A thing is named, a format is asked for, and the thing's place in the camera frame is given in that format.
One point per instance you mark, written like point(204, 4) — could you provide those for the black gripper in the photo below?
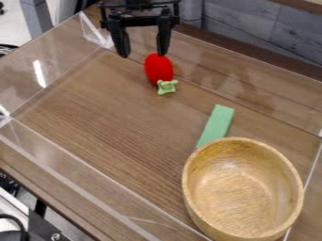
point(130, 13)

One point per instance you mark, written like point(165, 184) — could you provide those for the red plush strawberry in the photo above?
point(159, 72)

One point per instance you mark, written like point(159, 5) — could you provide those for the grey table leg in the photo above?
point(37, 16)

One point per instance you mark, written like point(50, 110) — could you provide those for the green rectangular block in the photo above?
point(216, 125)

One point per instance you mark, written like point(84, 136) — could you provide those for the wooden bowl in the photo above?
point(241, 190)

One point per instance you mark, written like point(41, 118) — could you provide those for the clear acrylic tray enclosure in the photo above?
point(96, 144)

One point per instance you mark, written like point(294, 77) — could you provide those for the black metal bracket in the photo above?
point(41, 230)

